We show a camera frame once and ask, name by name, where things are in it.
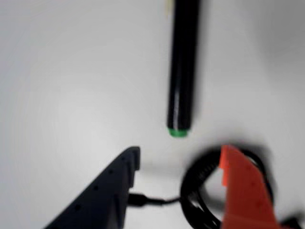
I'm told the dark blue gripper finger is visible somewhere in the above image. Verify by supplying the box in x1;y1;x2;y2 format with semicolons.
44;146;141;229

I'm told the coiled black USB cable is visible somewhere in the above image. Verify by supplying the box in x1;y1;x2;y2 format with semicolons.
128;142;281;229

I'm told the green capped black marker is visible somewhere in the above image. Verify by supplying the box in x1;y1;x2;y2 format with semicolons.
166;0;201;139

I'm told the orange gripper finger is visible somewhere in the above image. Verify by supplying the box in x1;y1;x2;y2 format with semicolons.
218;144;284;229

